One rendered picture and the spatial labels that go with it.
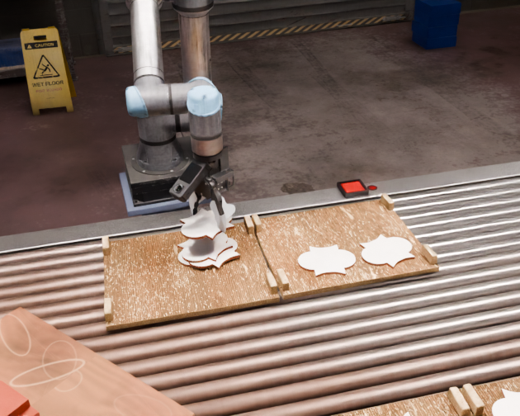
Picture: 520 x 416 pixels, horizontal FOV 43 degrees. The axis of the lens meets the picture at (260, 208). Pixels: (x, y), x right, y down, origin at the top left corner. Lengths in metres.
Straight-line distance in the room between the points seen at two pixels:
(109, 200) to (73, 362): 2.64
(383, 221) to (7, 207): 2.66
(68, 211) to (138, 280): 2.24
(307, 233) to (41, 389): 0.84
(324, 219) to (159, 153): 0.57
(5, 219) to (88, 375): 2.70
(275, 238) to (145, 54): 0.59
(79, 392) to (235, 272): 0.56
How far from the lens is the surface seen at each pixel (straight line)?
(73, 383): 1.29
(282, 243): 1.75
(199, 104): 1.50
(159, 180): 2.06
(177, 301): 1.58
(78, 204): 3.93
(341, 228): 1.82
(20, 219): 3.91
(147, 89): 1.62
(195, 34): 1.91
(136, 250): 1.78
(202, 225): 1.67
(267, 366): 1.45
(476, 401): 1.36
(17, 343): 1.41
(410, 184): 2.10
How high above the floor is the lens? 1.94
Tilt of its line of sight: 32 degrees down
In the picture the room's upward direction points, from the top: 2 degrees counter-clockwise
